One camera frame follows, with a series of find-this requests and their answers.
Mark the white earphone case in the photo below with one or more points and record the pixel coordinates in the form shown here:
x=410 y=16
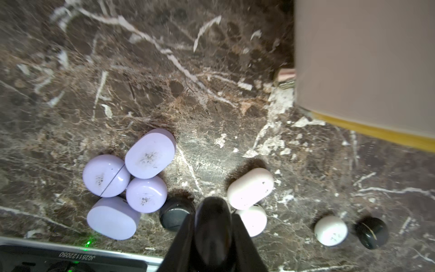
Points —
x=254 y=219
x=330 y=231

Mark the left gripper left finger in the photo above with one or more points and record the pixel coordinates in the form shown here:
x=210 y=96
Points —
x=180 y=258

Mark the white round drawer cabinet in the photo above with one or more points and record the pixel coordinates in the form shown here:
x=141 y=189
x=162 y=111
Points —
x=368 y=62

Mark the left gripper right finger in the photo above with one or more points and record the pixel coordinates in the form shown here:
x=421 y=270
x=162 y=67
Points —
x=246 y=256

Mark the black earphone case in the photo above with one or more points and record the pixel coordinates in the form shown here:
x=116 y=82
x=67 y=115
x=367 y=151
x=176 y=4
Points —
x=372 y=232
x=174 y=211
x=212 y=234

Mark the white earphone case middle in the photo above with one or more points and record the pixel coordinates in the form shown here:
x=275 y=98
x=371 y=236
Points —
x=254 y=219

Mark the purple earphone case left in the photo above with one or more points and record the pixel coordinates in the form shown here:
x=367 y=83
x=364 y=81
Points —
x=106 y=176

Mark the purple earphone case upper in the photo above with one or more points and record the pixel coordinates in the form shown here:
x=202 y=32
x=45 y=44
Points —
x=151 y=154

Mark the purple earphone case middle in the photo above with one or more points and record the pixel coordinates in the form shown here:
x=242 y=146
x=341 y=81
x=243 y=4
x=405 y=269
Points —
x=147 y=195

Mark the white earphone case right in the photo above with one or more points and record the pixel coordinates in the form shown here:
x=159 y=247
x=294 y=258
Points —
x=330 y=231

